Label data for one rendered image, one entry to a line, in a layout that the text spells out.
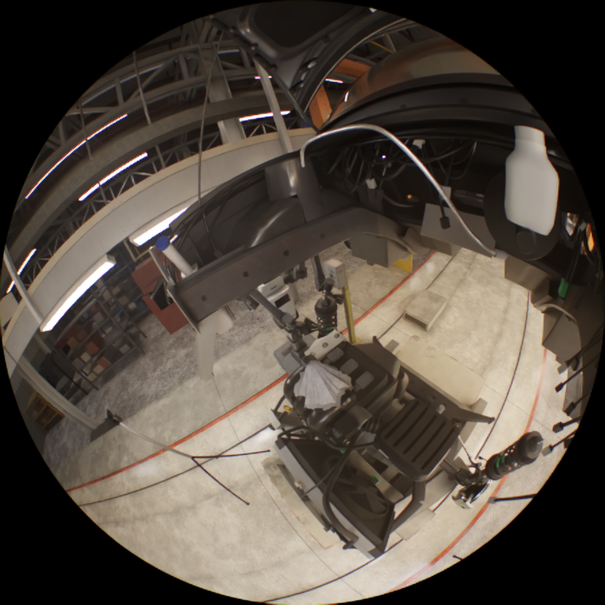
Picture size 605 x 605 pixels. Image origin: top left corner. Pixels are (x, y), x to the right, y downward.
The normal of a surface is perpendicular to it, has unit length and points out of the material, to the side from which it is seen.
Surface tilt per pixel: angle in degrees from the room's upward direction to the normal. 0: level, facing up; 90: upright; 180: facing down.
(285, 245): 90
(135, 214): 90
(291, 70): 114
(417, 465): 0
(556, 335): 90
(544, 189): 90
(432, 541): 0
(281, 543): 0
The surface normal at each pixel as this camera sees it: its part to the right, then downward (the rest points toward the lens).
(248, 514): -0.25, -0.75
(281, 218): 0.48, 0.33
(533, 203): -0.78, 0.53
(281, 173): -0.28, 0.60
